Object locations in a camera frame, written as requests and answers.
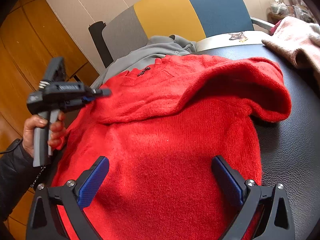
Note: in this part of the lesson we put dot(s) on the person's left hand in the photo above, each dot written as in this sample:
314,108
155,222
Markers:
58,132

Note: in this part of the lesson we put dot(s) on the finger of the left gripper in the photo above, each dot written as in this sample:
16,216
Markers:
95,93

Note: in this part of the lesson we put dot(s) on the grey garment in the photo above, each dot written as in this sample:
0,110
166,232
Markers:
157,48

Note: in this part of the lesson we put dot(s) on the cluttered wooden shelf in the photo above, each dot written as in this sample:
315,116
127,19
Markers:
279,10

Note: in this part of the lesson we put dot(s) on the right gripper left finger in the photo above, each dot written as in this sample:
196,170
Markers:
45,221

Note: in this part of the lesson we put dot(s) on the wooden cabinet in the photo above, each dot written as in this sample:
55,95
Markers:
31,35

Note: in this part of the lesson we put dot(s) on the red knitted sweater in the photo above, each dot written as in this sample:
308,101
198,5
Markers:
160,129

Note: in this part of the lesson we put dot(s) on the pink brown blanket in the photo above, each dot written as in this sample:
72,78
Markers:
298,42

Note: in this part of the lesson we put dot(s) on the black jacket left forearm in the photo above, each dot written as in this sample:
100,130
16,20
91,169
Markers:
17,174

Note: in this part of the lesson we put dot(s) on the white embroidered pillow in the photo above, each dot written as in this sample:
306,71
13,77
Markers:
231,39

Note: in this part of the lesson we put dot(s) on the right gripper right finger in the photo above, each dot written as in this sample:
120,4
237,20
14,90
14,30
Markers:
246,196

